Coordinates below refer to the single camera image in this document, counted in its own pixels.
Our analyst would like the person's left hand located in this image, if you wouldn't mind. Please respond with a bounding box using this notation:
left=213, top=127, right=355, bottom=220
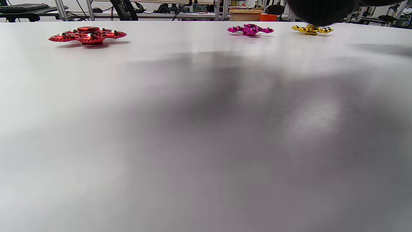
left=285, top=0, right=399, bottom=27

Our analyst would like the gold metal fidget spinner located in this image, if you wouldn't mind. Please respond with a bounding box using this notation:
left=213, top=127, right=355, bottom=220
left=292, top=24, right=334, bottom=35

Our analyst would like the magenta metal fidget spinner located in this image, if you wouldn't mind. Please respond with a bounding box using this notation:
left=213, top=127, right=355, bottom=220
left=227, top=24, right=274, bottom=36

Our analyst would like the red metal fidget spinner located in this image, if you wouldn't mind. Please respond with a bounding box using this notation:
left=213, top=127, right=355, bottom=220
left=48, top=26, right=127, bottom=45

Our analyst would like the beige mixing bowl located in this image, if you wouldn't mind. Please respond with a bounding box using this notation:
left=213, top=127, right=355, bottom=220
left=229, top=9, right=264, bottom=22

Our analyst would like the black keyboard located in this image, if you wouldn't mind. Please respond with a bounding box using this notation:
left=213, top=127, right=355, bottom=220
left=0, top=3, right=50, bottom=14

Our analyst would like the white desk with metal frame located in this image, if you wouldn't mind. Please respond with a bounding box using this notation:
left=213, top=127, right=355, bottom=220
left=54, top=0, right=226, bottom=22

